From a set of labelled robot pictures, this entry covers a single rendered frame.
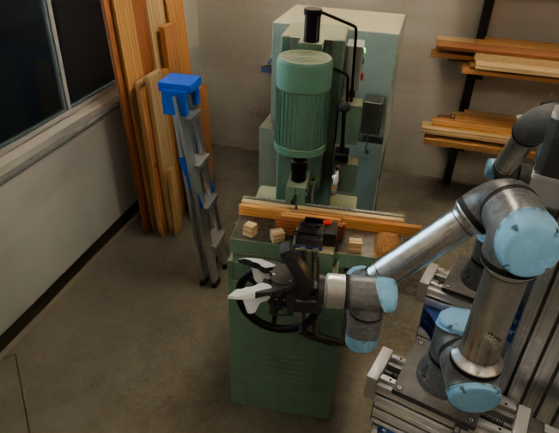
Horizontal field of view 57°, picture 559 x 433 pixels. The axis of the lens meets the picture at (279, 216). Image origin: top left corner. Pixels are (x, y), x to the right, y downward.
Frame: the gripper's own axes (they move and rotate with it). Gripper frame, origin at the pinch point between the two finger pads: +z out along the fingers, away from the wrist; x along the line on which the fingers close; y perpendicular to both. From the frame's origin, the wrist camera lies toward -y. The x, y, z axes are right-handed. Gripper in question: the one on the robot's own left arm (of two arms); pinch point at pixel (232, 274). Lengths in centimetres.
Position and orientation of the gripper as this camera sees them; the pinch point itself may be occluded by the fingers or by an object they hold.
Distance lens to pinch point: 112.1
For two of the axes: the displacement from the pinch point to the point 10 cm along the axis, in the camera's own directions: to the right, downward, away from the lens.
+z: -10.0, -0.7, 0.5
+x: 0.8, -4.2, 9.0
